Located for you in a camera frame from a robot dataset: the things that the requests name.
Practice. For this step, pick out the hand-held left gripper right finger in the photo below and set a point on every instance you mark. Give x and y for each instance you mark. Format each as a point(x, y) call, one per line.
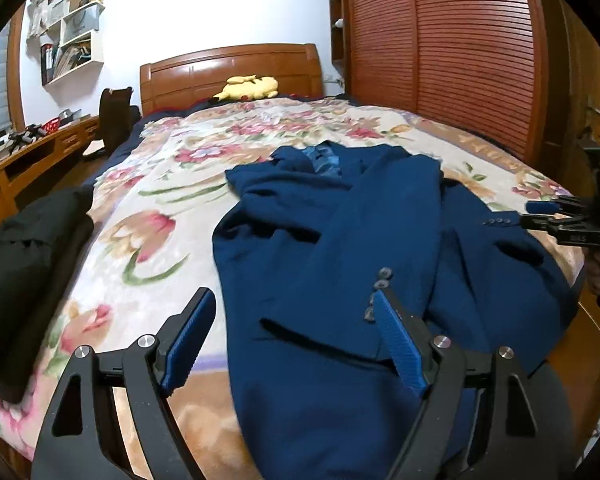
point(397, 345)

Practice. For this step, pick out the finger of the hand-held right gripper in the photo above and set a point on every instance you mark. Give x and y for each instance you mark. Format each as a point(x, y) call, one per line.
point(555, 207)
point(555, 222)

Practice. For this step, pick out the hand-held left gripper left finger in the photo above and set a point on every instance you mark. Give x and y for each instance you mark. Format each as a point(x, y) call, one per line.
point(190, 345)

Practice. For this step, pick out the navy blue suit jacket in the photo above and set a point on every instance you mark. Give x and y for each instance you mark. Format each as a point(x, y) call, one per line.
point(330, 240)

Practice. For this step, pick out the person's right hand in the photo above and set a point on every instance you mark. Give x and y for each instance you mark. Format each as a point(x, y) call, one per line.
point(594, 272)

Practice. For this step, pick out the floral printed blanket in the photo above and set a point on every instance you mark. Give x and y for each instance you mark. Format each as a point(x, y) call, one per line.
point(155, 200)

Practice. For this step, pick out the black cloth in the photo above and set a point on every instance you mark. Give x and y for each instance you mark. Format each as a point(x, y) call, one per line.
point(25, 270)

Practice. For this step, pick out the wooden louvred wardrobe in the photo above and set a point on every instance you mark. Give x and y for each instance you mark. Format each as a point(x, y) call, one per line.
point(455, 50)

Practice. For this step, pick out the dark blue bed sheet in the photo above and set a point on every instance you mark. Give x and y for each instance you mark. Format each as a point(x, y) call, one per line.
point(125, 145)

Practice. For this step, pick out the dark brown chair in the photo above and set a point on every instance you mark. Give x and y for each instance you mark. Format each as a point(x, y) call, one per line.
point(115, 120)

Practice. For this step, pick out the grey case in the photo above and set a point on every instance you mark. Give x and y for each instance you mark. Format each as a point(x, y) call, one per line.
point(70, 114)

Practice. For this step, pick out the red basket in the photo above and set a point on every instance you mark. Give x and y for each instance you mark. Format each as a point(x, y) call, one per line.
point(50, 125)

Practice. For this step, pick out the yellow plush toy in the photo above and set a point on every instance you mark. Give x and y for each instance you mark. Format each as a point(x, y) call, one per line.
point(250, 89)

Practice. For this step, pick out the stack of books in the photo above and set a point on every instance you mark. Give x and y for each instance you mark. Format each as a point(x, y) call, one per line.
point(72, 60)

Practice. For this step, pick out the grey paper bag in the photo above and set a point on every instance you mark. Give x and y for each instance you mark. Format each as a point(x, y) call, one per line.
point(80, 22)

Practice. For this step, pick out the wall socket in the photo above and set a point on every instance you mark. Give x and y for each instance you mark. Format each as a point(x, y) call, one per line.
point(332, 78)

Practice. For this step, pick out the wooden window frame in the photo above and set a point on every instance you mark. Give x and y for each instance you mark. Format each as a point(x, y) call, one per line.
point(16, 85)

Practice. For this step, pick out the white wall shelf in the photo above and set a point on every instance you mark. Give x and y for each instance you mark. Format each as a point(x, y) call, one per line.
point(96, 45)

